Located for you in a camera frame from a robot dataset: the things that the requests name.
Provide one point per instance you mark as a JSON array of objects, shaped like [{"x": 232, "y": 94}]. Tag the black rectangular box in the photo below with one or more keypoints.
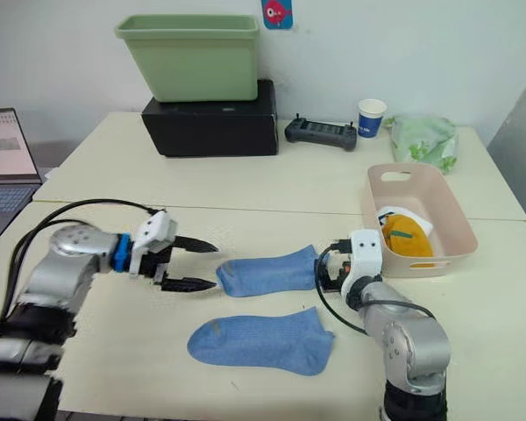
[{"x": 215, "y": 129}]

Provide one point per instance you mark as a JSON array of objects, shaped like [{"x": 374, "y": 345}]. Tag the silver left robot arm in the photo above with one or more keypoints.
[{"x": 66, "y": 267}]

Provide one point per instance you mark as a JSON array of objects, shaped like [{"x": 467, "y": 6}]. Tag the green plastic bin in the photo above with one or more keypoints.
[{"x": 193, "y": 61}]

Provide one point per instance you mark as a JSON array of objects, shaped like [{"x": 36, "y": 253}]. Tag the black remote controller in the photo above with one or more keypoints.
[{"x": 322, "y": 131}]

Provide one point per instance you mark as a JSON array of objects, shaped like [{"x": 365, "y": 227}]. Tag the blue sticker with red fish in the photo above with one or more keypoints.
[{"x": 277, "y": 13}]

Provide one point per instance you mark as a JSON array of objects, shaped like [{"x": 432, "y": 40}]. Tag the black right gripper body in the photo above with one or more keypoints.
[{"x": 335, "y": 272}]

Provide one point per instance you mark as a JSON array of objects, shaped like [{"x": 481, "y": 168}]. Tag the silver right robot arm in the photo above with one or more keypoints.
[{"x": 407, "y": 337}]

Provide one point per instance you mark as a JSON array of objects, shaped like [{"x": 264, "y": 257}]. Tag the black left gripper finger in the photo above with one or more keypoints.
[
  {"x": 188, "y": 285},
  {"x": 195, "y": 244}
]

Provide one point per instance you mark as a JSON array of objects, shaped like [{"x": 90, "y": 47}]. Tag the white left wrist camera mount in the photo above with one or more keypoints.
[{"x": 155, "y": 228}]

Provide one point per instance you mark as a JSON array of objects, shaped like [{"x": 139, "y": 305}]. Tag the white and blue paper cup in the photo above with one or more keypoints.
[{"x": 370, "y": 120}]

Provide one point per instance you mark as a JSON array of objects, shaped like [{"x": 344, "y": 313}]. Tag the beige plastic basket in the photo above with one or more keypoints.
[{"x": 447, "y": 219}]

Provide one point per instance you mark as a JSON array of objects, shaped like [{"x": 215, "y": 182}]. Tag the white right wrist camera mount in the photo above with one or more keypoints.
[{"x": 366, "y": 252}]

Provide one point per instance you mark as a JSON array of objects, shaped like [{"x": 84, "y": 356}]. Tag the open grey laptop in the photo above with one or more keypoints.
[{"x": 4, "y": 153}]

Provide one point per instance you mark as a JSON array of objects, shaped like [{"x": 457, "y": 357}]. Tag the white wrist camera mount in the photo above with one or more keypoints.
[
  {"x": 366, "y": 252},
  {"x": 155, "y": 228}
]

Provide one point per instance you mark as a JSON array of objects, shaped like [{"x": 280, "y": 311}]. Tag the green and white plastic bag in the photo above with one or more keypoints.
[{"x": 425, "y": 140}]

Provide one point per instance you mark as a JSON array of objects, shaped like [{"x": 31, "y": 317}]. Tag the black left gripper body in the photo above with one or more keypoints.
[{"x": 151, "y": 263}]

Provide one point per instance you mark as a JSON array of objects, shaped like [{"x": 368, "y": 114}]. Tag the blue ankle sock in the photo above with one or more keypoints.
[
  {"x": 263, "y": 342},
  {"x": 267, "y": 274}
]

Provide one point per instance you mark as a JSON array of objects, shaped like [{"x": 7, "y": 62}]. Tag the folded yellow sock pair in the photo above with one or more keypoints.
[{"x": 410, "y": 239}]

